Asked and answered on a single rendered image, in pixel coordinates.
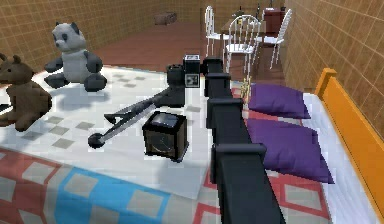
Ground grey white panda plush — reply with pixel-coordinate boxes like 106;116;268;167
43;21;109;94

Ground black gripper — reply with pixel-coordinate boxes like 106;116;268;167
87;64;187;150

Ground white spindle chair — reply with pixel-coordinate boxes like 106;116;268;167
262;8;294;70
203;5;232;58
222;14;263;74

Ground dark red cabinet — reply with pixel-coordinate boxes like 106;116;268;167
262;6;287;34

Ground orange bed with patterned quilt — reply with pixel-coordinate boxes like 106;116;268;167
0;64;384;224

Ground small golden instrument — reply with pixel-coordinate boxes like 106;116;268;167
240;75;252;110

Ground brown plush animal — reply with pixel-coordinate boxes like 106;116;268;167
0;53;54;132

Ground black cube clock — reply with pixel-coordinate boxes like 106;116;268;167
142;111;190;164

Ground purple pillow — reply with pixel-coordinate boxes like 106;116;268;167
247;82;312;120
245;117;336;185

